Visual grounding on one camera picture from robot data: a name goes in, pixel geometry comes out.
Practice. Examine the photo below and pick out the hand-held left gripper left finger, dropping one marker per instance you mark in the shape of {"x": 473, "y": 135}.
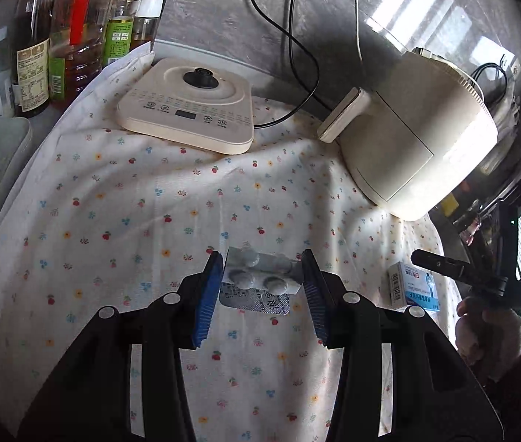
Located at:
{"x": 207, "y": 297}

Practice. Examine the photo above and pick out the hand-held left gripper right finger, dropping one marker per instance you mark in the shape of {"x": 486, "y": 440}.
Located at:
{"x": 314, "y": 297}

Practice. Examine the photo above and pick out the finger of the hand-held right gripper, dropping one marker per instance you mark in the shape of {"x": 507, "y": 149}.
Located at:
{"x": 440, "y": 264}

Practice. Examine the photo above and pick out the blue and white medicine box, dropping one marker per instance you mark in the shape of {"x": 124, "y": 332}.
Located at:
{"x": 412, "y": 290}

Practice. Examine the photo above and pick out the silver pill blister pack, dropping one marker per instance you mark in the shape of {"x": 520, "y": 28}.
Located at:
{"x": 260, "y": 276}

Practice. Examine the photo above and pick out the person's right hand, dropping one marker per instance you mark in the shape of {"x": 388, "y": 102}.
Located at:
{"x": 490, "y": 336}

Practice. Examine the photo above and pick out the floral white tablecloth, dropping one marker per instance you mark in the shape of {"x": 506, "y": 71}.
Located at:
{"x": 127, "y": 221}

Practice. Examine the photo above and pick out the cream air fryer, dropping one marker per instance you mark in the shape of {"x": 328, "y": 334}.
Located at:
{"x": 426, "y": 133}

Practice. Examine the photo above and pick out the cream induction cooker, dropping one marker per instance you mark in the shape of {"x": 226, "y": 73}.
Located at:
{"x": 186, "y": 106}

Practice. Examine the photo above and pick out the green label bottle yellow cap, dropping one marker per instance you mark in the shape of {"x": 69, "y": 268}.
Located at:
{"x": 120, "y": 27}

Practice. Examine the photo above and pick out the clear bottle with white cap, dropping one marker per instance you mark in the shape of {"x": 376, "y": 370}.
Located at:
{"x": 152, "y": 9}

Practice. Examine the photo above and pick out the dark sauce bottle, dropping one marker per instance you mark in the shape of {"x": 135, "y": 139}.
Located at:
{"x": 32, "y": 55}

